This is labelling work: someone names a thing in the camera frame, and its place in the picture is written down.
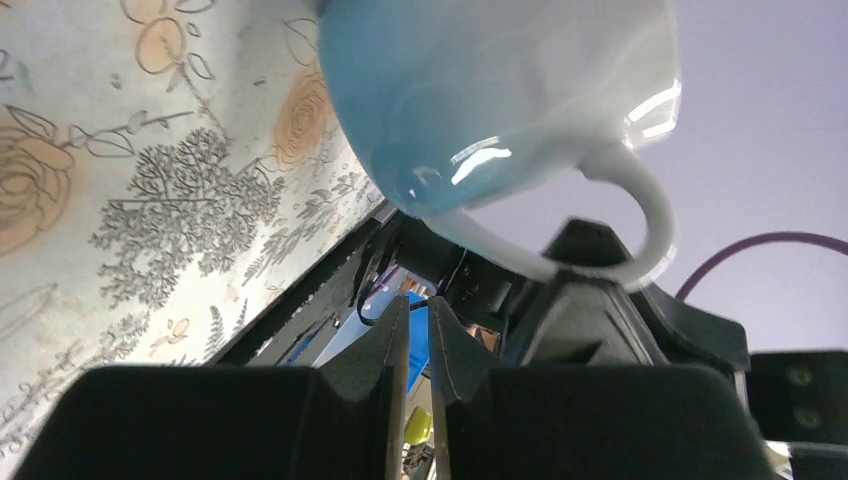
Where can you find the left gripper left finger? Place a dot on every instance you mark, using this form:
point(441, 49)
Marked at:
point(342, 420)

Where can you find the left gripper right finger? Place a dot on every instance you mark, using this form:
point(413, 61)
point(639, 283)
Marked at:
point(496, 421)

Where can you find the light blue mug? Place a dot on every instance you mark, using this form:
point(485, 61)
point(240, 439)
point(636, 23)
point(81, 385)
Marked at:
point(449, 105)

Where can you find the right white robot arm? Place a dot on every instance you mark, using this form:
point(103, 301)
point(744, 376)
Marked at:
point(796, 400)

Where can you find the floral tablecloth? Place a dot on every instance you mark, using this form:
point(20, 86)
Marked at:
point(168, 169)

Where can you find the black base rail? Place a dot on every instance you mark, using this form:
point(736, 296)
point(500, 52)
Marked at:
point(358, 277)

